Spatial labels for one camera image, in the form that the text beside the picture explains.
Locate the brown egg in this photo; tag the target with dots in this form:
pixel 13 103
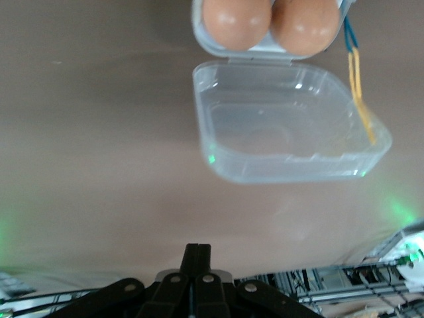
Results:
pixel 235 23
pixel 304 26

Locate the clear plastic egg box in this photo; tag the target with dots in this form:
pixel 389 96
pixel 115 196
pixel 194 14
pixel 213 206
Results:
pixel 265 109

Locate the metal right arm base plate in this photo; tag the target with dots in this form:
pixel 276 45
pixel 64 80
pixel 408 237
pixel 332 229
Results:
pixel 381 248

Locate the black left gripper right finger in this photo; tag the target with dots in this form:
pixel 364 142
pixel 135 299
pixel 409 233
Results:
pixel 215 295

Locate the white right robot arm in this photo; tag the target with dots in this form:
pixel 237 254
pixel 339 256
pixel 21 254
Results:
pixel 414 245

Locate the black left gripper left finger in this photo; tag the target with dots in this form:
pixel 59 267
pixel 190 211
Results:
pixel 165 295

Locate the aluminium lab frame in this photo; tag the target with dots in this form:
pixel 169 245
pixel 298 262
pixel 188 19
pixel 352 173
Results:
pixel 331 295

